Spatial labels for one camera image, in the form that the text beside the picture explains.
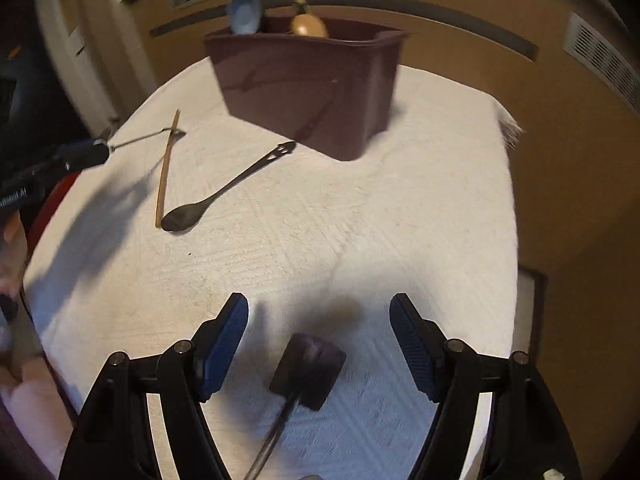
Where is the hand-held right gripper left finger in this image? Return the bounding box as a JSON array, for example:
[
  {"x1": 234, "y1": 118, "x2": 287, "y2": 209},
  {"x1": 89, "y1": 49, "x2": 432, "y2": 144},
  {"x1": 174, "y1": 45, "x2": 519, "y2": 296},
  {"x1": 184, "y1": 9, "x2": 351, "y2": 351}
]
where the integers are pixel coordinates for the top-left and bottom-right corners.
[{"x1": 59, "y1": 292, "x2": 250, "y2": 480}]

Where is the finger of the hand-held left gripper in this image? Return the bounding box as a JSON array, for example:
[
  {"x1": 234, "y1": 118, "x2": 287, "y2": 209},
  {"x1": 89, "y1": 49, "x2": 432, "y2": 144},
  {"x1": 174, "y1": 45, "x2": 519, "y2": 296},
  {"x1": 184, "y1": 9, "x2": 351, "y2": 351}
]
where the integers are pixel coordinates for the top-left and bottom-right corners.
[{"x1": 50, "y1": 137, "x2": 112, "y2": 171}]

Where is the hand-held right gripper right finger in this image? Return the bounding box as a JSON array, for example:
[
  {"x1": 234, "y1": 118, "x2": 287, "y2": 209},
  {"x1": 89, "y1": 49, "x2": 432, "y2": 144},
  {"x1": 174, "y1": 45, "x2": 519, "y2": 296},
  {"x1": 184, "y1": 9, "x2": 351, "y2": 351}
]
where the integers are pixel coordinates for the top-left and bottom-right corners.
[{"x1": 389, "y1": 292, "x2": 583, "y2": 480}]

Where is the wooden chopstick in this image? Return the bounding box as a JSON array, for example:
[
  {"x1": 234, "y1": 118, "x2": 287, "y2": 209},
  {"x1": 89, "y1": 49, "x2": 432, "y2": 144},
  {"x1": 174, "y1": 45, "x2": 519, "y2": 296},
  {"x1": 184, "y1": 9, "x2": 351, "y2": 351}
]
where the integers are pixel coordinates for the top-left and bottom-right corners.
[{"x1": 155, "y1": 109, "x2": 182, "y2": 228}]

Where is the black spatula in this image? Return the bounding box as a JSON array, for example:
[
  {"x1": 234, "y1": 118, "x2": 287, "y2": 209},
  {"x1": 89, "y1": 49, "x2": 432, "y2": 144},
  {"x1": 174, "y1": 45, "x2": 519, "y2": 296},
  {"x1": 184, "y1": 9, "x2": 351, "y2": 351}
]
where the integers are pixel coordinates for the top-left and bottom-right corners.
[{"x1": 242, "y1": 332, "x2": 347, "y2": 480}]

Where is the black wire utensil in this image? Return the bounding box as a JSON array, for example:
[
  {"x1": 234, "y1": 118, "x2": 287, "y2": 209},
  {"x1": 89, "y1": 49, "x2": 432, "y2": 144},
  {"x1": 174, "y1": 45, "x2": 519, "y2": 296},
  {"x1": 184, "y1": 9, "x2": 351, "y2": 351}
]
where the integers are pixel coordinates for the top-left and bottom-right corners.
[{"x1": 107, "y1": 127, "x2": 188, "y2": 153}]

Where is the black spoon with cutout handle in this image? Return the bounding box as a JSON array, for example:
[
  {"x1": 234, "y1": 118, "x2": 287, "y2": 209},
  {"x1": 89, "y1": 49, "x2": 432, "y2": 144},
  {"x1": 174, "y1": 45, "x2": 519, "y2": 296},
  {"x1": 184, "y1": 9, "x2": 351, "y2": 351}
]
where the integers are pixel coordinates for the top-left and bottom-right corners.
[{"x1": 160, "y1": 141, "x2": 297, "y2": 233}]

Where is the light blue plastic spoon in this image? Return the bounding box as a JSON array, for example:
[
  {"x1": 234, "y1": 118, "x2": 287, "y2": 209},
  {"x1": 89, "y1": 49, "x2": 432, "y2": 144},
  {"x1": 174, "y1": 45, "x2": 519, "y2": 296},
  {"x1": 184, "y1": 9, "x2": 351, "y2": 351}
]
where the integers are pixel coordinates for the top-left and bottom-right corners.
[{"x1": 227, "y1": 0, "x2": 264, "y2": 36}]

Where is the purple plastic bin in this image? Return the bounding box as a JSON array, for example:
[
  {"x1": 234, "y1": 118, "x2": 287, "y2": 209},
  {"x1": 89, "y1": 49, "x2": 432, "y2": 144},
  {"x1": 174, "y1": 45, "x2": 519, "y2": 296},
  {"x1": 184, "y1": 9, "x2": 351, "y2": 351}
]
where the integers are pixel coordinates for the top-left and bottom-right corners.
[{"x1": 202, "y1": 16, "x2": 412, "y2": 162}]

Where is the wooden spoon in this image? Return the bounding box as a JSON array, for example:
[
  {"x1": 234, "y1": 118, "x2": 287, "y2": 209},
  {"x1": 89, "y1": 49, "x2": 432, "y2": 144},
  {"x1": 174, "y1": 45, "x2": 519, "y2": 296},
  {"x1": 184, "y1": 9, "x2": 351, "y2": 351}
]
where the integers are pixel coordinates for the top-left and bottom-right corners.
[{"x1": 290, "y1": 12, "x2": 329, "y2": 38}]

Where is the person's left hand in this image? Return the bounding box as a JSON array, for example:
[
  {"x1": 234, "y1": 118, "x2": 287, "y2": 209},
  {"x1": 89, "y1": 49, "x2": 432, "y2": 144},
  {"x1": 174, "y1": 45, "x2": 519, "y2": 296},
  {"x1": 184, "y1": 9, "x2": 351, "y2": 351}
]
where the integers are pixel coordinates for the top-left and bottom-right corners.
[{"x1": 0, "y1": 210, "x2": 28, "y2": 296}]

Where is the red round tray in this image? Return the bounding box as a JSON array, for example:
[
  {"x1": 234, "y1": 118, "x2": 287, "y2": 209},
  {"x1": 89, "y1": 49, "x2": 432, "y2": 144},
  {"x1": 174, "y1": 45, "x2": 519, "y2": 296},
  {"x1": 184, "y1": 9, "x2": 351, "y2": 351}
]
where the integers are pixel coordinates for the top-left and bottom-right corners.
[{"x1": 22, "y1": 175, "x2": 81, "y2": 261}]

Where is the white textured cloth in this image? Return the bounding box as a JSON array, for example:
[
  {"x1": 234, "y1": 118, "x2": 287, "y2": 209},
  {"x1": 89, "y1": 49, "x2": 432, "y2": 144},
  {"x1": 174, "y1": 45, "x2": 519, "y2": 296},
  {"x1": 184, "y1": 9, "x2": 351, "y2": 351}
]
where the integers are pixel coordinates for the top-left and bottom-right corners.
[{"x1": 22, "y1": 55, "x2": 523, "y2": 480}]

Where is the small grey vent grille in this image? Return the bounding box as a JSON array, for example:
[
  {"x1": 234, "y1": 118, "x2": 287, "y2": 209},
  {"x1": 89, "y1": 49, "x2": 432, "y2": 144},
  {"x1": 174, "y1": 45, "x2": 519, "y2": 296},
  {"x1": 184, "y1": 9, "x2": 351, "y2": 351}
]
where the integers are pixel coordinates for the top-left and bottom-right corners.
[{"x1": 564, "y1": 12, "x2": 640, "y2": 116}]

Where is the white door frame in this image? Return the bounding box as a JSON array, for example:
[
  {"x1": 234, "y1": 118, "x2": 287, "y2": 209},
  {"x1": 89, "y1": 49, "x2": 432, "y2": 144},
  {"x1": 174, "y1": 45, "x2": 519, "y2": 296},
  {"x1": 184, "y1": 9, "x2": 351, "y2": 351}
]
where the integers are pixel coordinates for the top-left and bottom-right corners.
[{"x1": 35, "y1": 0, "x2": 156, "y2": 131}]

